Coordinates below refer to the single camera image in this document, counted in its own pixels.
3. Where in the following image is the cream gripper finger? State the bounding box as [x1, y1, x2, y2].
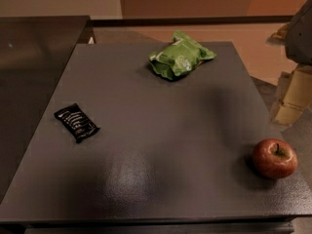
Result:
[268, 23, 290, 45]
[272, 64, 312, 126]

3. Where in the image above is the red apple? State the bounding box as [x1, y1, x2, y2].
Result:
[252, 138, 298, 179]

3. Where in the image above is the green rice chip bag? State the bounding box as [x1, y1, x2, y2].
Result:
[148, 30, 216, 81]

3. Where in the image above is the black snack bar wrapper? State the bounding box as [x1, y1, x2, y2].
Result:
[54, 103, 99, 143]

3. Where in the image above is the dark side counter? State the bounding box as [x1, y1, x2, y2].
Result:
[0, 16, 95, 202]

